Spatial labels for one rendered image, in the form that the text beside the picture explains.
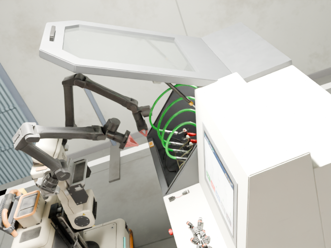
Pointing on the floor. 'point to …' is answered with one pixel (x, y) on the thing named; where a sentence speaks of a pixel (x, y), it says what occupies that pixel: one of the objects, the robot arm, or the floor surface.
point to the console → (259, 169)
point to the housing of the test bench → (283, 100)
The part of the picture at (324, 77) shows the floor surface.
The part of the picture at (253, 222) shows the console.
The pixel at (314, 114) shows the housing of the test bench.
